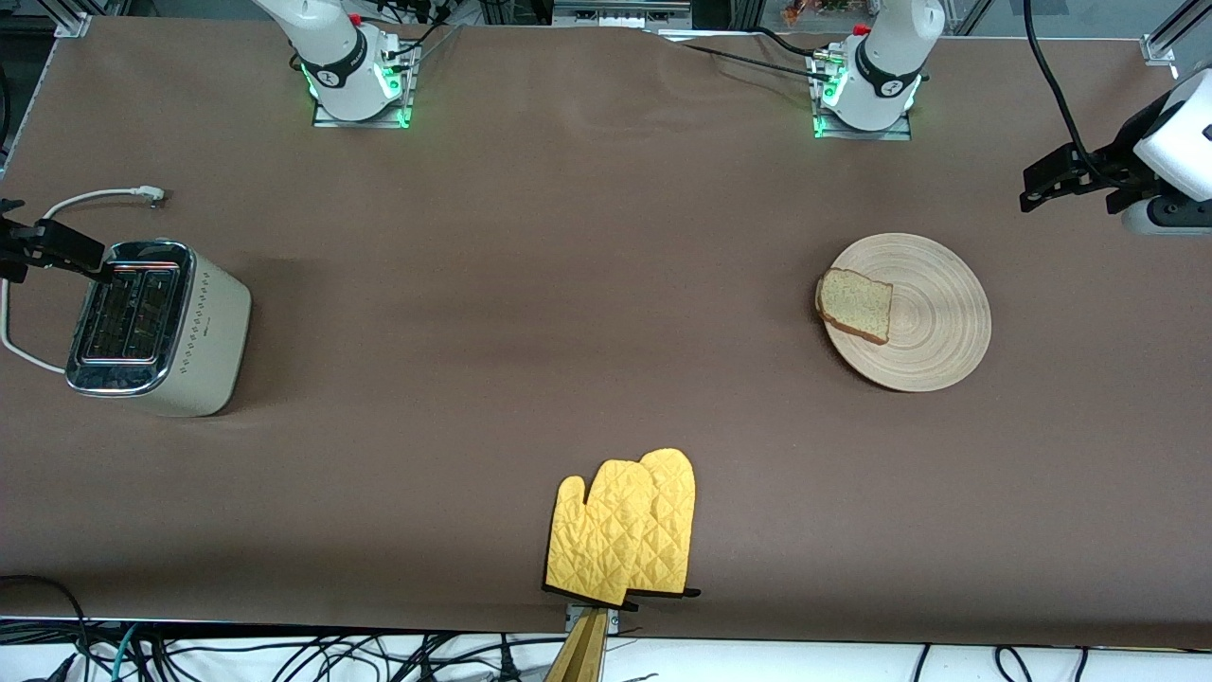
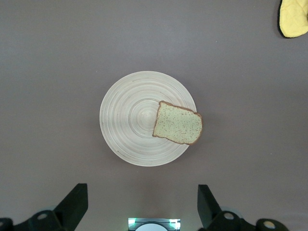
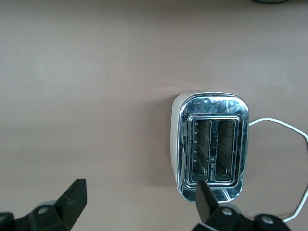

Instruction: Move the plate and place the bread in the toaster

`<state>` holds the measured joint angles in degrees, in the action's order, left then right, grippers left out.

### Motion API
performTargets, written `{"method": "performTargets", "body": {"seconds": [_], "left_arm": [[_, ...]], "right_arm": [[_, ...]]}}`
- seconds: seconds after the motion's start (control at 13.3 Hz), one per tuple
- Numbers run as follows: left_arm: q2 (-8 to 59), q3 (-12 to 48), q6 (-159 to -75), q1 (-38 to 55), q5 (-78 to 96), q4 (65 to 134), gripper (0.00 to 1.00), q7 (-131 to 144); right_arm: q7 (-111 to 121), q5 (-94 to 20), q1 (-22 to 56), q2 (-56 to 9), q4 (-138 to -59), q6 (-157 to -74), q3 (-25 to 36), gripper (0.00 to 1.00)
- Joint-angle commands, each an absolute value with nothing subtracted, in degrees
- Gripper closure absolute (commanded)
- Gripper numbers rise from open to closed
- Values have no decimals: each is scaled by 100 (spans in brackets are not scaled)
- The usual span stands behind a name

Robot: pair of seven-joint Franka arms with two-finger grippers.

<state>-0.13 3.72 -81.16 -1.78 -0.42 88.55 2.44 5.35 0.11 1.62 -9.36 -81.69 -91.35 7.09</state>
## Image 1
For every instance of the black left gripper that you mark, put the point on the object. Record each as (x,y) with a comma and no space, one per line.
(1115,163)

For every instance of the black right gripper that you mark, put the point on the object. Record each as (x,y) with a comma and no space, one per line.
(38,241)

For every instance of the round pale wooden plate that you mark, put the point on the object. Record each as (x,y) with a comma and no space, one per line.
(937,313)

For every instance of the slice of brown-crust bread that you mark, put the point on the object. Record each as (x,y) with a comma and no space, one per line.
(857,305)

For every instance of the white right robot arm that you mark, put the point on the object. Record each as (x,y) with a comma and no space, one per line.
(336,57)

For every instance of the cream and chrome toaster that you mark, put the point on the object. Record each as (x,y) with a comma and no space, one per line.
(199,322)

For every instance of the colourful packet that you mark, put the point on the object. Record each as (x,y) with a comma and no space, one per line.
(814,11)

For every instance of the grey metal box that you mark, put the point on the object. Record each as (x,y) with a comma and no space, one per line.
(606,14)

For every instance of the brown table cover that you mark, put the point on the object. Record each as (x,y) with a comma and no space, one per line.
(568,237)

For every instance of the yellow quilted oven mitt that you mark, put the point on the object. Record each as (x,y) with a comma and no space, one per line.
(606,530)
(674,511)

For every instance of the wooden pole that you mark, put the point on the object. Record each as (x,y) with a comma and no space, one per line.
(582,654)

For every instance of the aluminium frame profile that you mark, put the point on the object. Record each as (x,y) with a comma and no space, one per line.
(1160,45)
(74,21)

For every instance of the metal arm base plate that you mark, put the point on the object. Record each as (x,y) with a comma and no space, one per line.
(866,134)
(360,123)

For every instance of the small metal bracket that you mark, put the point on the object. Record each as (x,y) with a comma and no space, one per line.
(571,616)

